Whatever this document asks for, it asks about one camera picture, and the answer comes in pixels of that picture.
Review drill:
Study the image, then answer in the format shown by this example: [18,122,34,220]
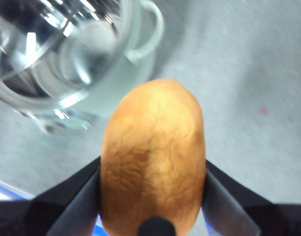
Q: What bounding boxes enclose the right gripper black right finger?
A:
[201,159,301,236]

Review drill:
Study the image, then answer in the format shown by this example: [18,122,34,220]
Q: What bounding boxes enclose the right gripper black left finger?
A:
[0,155,103,236]

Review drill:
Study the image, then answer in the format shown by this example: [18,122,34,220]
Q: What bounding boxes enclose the brown potato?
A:
[99,78,207,236]

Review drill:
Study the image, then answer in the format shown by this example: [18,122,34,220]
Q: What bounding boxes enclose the glass lid with green knob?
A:
[0,0,124,109]

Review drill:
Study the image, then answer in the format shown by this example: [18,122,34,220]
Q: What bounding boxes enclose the pale green electric pot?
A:
[0,0,165,135]

